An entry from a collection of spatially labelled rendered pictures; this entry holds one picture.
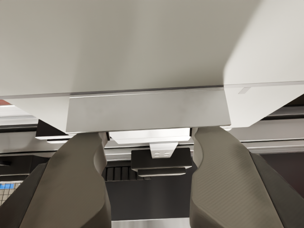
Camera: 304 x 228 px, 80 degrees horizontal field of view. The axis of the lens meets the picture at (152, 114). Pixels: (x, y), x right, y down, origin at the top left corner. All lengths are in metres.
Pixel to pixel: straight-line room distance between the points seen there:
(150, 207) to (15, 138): 0.46
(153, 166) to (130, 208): 0.35
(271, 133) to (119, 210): 0.52
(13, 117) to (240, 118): 0.25
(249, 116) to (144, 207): 0.58
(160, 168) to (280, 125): 0.30
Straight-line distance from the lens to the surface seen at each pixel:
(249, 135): 0.48
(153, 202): 0.70
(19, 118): 0.27
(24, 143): 0.53
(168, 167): 0.37
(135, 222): 0.20
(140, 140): 0.21
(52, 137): 0.22
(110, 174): 0.58
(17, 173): 0.46
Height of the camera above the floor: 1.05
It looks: 20 degrees down
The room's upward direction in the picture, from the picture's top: 177 degrees clockwise
